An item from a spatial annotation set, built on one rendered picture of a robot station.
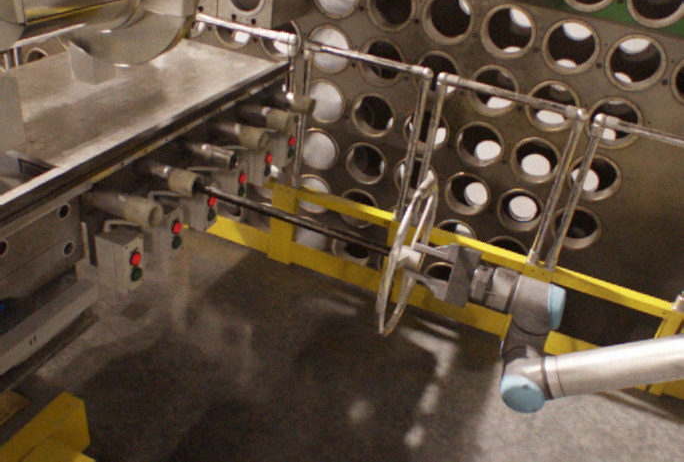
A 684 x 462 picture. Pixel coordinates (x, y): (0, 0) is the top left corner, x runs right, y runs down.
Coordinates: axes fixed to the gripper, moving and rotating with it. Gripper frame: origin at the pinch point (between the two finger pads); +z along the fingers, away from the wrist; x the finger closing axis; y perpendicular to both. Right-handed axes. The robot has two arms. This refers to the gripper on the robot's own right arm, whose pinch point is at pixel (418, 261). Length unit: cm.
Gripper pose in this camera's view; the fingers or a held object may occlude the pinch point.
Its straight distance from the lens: 145.2
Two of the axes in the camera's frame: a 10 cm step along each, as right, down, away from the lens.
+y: 2.7, -0.5, 9.6
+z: -9.2, -3.0, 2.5
